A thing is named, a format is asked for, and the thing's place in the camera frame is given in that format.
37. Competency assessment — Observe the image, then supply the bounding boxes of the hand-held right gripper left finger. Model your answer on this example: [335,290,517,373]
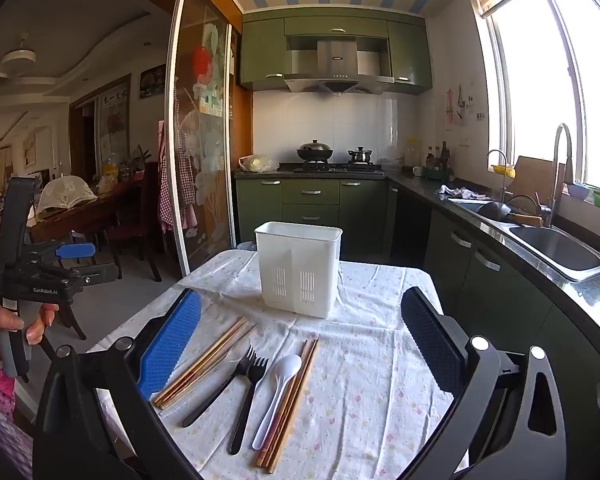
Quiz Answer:
[32,289,203,480]

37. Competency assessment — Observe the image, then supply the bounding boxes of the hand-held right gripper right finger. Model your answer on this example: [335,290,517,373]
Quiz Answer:
[400,286,569,480]

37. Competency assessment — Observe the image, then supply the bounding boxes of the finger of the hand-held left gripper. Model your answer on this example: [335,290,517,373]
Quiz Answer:
[27,242,99,267]
[55,264,119,292]

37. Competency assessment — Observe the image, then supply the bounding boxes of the clear plastic spoon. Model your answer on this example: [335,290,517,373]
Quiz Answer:
[159,342,252,417]

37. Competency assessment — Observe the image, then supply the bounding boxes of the light wooden chopstick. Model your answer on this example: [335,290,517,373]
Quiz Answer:
[269,338,321,475]
[190,323,258,391]

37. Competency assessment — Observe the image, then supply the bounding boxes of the black plastic fork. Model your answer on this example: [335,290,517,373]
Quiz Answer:
[181,344,257,429]
[228,357,270,456]

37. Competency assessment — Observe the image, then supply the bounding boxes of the white plastic spoon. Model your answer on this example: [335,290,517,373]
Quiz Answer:
[251,353,304,451]

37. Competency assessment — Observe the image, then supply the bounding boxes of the white plastic utensil holder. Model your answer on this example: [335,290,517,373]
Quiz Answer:
[254,221,343,320]

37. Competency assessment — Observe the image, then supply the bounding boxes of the person's left hand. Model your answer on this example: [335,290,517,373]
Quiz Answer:
[0,301,57,362]

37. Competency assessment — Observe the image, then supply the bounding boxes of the wooden dining table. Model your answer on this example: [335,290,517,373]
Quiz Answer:
[26,180,147,243]

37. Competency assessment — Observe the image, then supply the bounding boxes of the white lace food cover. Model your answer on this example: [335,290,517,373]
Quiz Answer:
[34,178,99,217]

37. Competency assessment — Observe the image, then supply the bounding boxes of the dark red chair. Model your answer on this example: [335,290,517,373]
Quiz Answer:
[104,161,164,284]

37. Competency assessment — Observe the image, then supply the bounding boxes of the green base cabinets under sink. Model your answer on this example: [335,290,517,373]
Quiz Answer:
[394,184,600,480]

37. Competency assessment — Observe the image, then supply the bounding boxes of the white floral tablecloth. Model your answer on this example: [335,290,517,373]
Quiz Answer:
[86,249,469,480]

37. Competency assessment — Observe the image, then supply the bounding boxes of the red checkered apron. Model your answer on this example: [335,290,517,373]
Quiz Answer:
[157,119,202,232]

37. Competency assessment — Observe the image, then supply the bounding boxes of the crumpled dish rag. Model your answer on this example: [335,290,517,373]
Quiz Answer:
[439,184,487,200]

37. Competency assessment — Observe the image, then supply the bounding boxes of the stainless steel sink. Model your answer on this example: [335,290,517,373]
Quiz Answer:
[449,197,600,282]

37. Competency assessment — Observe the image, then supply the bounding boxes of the printed glass sliding door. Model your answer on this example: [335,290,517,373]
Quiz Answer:
[161,0,244,277]

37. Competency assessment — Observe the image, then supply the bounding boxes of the green base cabinets with drawers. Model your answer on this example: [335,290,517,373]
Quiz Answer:
[235,176,397,257]

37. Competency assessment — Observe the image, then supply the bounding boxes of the group of condiment bottles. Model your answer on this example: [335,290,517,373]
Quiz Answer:
[424,140,454,171]

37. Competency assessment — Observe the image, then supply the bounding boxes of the small steel faucet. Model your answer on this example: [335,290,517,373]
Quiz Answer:
[486,149,509,204]

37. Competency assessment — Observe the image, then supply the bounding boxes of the wooden cutting board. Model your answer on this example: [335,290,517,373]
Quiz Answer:
[510,155,567,202]

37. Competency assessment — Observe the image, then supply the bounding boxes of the black gas stove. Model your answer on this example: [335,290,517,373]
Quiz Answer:
[278,160,386,177]

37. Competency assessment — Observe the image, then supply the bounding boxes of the white plastic bag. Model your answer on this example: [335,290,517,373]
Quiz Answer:
[238,153,280,173]

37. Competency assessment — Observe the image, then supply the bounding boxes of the ceiling lamp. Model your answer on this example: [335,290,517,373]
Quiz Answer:
[0,34,37,79]

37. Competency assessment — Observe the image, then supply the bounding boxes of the black wok with lid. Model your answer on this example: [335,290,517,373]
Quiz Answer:
[296,139,334,162]

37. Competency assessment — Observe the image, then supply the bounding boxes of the tall curved steel faucet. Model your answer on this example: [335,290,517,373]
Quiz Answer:
[549,123,575,229]

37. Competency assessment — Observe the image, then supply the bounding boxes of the steel range hood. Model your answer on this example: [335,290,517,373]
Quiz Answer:
[283,35,396,96]

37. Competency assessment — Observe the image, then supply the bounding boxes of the kitchen window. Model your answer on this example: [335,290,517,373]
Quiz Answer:
[469,0,600,197]

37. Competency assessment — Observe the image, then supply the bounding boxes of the wall poster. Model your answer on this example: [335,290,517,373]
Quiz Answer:
[96,86,132,162]

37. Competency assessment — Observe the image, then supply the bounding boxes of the dark pan with wooden handle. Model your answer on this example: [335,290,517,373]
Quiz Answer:
[474,194,544,228]

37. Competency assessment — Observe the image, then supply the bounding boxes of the framed wall picture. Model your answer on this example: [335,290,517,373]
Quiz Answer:
[139,64,168,100]

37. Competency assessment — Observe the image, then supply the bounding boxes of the hanging wall utensils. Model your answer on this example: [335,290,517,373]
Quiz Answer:
[444,84,469,129]

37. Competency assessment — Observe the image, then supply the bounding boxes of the green wall cabinets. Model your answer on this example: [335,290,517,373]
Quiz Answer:
[239,9,434,96]

